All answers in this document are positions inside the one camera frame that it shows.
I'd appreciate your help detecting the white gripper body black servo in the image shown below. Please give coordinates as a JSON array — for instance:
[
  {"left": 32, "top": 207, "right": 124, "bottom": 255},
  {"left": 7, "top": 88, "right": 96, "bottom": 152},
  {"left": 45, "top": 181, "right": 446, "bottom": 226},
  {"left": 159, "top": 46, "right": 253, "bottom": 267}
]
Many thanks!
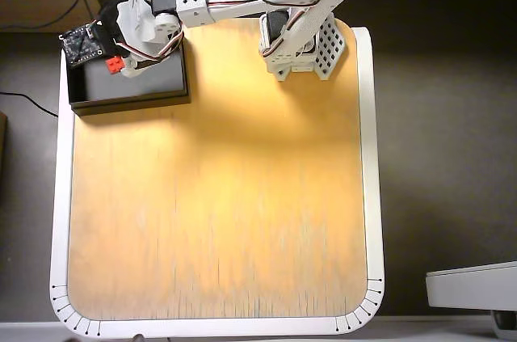
[{"left": 96, "top": 2, "right": 123, "bottom": 57}]

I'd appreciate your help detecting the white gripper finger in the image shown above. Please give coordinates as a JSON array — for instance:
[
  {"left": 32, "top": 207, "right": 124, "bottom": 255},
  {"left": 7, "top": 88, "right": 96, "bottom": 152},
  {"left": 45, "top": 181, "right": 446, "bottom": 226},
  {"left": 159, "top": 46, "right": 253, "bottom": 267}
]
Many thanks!
[{"left": 120, "top": 55, "right": 162, "bottom": 77}]

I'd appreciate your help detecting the red lego block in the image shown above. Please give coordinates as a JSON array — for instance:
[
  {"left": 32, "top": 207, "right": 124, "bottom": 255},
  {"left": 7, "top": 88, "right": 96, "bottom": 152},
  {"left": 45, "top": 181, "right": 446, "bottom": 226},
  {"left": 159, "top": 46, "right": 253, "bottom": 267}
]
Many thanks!
[{"left": 104, "top": 56, "right": 126, "bottom": 75}]

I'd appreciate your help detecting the black rectangular bin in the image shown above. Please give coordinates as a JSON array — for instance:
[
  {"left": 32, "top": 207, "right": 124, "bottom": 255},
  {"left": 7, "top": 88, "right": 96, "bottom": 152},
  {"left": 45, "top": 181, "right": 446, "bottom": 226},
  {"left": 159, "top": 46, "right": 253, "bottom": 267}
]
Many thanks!
[{"left": 65, "top": 30, "right": 191, "bottom": 116}]

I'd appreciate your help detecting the brown box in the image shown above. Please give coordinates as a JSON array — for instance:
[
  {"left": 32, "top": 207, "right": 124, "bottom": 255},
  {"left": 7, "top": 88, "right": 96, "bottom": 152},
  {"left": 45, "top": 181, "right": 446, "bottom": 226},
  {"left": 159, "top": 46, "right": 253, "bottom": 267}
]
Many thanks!
[{"left": 0, "top": 111, "right": 8, "bottom": 181}]

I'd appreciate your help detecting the white table rim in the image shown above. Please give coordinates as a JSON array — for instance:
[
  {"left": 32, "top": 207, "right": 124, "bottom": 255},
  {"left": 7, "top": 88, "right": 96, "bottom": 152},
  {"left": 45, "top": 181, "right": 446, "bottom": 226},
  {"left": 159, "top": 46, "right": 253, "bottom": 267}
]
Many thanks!
[{"left": 48, "top": 18, "right": 386, "bottom": 340}]

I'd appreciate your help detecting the white plastic device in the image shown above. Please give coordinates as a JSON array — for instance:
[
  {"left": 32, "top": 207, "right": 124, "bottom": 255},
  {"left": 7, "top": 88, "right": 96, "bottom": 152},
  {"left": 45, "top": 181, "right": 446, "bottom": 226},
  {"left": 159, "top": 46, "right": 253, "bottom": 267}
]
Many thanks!
[{"left": 425, "top": 260, "right": 517, "bottom": 313}]

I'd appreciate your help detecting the black wrist camera board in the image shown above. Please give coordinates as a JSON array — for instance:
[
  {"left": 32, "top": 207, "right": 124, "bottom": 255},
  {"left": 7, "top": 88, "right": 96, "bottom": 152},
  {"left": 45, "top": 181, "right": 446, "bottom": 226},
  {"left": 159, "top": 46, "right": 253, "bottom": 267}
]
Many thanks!
[{"left": 59, "top": 23, "right": 108, "bottom": 65}]

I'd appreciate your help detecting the white servo wire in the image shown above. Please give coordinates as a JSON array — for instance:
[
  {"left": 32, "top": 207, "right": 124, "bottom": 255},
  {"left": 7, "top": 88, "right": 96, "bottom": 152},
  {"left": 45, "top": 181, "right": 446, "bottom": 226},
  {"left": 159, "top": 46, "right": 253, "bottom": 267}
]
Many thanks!
[{"left": 112, "top": 28, "right": 185, "bottom": 67}]

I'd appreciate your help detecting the black cable on floor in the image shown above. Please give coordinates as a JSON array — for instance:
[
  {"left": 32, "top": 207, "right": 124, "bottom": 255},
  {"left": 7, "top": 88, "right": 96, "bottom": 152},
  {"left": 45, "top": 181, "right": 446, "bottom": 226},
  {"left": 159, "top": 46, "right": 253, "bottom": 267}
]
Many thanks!
[{"left": 0, "top": 91, "right": 60, "bottom": 119}]

